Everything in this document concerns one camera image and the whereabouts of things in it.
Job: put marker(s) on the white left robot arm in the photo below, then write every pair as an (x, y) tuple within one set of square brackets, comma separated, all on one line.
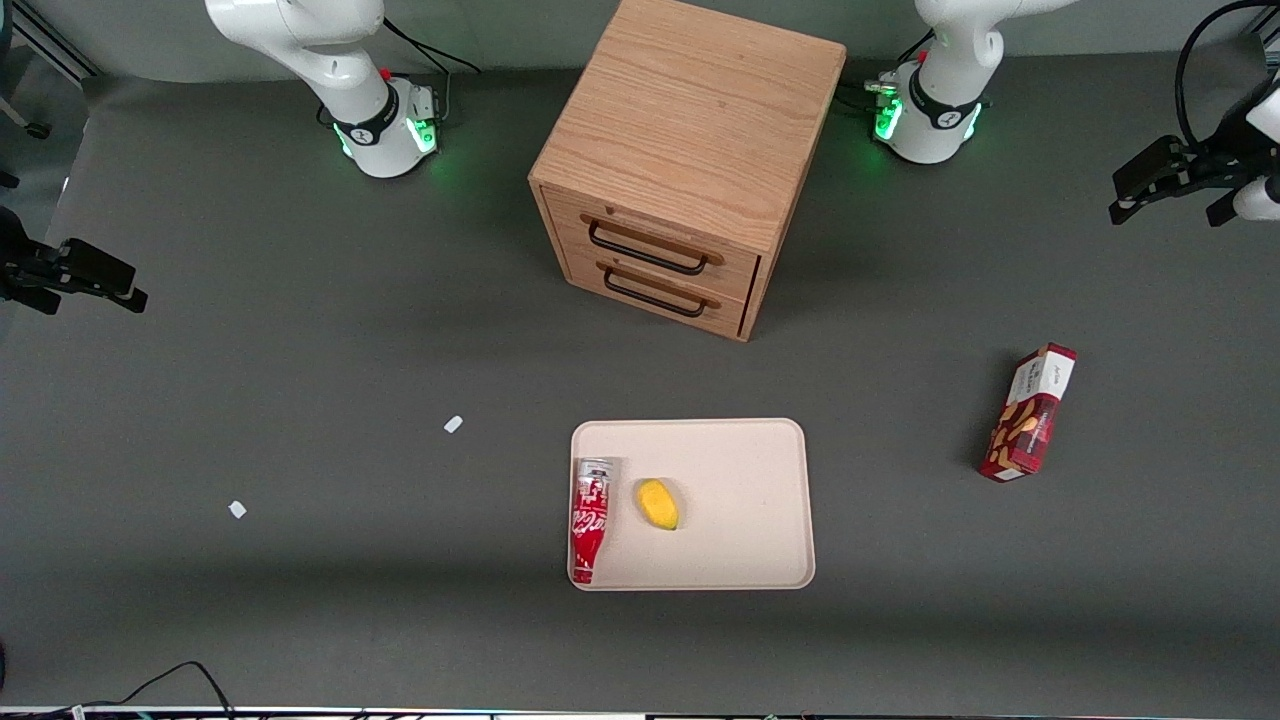
[(940, 85)]

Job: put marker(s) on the wooden drawer front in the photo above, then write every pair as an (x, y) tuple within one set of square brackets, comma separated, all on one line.
[(570, 215), (585, 272)]

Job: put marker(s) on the aluminium frame rail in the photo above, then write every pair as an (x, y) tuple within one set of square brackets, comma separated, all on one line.
[(50, 40)]

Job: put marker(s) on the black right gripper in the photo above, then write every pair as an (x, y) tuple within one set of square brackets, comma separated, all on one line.
[(22, 268)]

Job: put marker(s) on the yellow lemon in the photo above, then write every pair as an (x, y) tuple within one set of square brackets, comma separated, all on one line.
[(657, 504)]

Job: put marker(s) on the small white paper scrap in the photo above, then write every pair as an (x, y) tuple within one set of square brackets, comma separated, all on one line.
[(453, 424), (237, 509)]

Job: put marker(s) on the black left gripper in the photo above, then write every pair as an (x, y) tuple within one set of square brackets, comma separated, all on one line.
[(1203, 166)]

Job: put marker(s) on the beige rectangular tray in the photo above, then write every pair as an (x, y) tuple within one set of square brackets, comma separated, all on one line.
[(745, 500)]

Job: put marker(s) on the red tartan cookie box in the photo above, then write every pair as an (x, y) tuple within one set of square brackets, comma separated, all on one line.
[(1028, 420)]

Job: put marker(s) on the wooden two-drawer cabinet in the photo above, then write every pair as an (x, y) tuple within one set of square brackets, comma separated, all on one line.
[(690, 110)]

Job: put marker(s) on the red cola can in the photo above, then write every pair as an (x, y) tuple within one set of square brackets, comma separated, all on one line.
[(589, 520)]

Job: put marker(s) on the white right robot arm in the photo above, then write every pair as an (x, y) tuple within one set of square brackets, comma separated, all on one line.
[(345, 70)]

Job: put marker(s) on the black stand foot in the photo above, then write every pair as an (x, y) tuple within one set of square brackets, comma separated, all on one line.
[(38, 130)]

